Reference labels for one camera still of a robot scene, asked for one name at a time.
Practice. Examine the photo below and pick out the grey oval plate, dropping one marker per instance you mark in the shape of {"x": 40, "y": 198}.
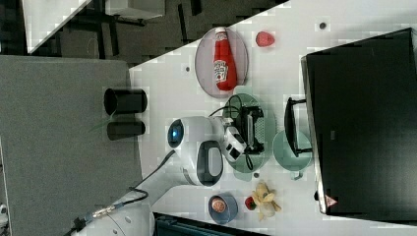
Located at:
{"x": 204, "y": 62}

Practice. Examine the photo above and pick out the large black cylinder cup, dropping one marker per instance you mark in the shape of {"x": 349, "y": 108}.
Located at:
{"x": 125, "y": 101}

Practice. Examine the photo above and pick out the red strawberry toy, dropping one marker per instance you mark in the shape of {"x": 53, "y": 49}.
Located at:
{"x": 250, "y": 203}

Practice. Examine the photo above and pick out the black toaster oven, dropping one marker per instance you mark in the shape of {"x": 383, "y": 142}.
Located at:
{"x": 362, "y": 115}

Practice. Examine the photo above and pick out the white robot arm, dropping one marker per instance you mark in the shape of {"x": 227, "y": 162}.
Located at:
{"x": 198, "y": 147}

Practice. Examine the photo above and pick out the peeled banana toy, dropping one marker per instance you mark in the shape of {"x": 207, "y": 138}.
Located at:
{"x": 264, "y": 200}

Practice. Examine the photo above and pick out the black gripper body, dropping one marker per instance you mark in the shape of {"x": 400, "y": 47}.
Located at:
{"x": 250, "y": 115}

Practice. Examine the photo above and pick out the orange toy in bowl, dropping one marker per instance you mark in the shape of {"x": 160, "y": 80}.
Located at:
{"x": 218, "y": 205}

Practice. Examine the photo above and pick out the green mug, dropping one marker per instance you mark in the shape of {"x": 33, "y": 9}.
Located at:
{"x": 296, "y": 164}

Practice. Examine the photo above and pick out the blue bowl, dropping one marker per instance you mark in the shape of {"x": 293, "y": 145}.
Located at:
{"x": 230, "y": 212}

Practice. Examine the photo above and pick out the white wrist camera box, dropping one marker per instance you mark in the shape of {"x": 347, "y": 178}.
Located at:
{"x": 234, "y": 144}

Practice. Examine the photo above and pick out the red ketchup bottle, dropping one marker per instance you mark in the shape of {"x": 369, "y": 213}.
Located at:
{"x": 224, "y": 68}

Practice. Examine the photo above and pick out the red round fruit toy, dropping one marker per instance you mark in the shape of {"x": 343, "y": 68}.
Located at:
{"x": 264, "y": 39}

